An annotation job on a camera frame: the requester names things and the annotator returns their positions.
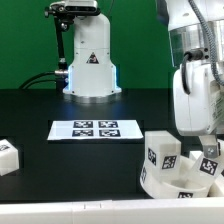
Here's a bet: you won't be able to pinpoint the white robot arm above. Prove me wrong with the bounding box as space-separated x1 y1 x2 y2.
63 0 224 158

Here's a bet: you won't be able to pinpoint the black cables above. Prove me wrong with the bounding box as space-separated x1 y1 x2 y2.
18 71 58 90

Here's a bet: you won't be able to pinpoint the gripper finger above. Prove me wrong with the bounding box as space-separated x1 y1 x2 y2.
199 135 218 158

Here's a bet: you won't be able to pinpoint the black camera on stand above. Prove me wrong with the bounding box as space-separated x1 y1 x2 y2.
44 0 100 92

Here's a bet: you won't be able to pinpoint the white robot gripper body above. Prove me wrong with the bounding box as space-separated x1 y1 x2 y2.
173 62 224 136

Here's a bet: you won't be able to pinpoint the white marker sheet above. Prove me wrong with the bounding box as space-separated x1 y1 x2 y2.
48 120 143 141

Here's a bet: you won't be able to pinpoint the white L-shaped wall fixture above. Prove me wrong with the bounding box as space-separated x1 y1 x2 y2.
0 176 224 224

